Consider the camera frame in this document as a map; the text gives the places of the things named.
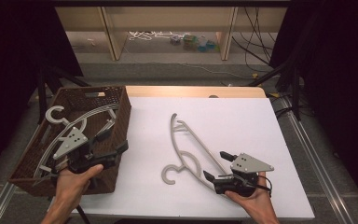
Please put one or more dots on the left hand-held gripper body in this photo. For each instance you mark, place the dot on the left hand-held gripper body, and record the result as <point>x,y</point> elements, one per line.
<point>71,141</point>

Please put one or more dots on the colourful small toys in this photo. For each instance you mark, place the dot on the colourful small toys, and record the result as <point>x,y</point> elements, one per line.
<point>195,42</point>

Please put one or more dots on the brown wicker basket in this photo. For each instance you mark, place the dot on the brown wicker basket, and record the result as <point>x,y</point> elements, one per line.
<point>118,102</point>

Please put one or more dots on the black curtain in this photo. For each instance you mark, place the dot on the black curtain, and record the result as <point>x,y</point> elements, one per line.
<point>12,62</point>
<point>338,77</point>

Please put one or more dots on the wooden desk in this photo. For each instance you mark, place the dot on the wooden desk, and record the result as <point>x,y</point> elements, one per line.
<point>167,18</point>

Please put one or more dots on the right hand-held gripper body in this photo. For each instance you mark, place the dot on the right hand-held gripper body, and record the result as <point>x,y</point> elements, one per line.
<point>248,165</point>

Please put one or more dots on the grey plastic clothes hanger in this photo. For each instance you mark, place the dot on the grey plastic clothes hanger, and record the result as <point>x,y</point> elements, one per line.
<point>108,124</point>
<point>188,133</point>
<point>48,116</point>

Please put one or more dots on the person's right hand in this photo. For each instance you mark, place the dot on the person's right hand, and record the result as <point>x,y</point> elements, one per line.
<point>254,202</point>

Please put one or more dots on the person's left hand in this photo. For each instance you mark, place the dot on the person's left hand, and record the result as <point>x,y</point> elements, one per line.
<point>71,183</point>

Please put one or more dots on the black tripod stand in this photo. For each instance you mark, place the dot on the black tripod stand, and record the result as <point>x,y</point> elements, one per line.
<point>48,84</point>
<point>287,77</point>

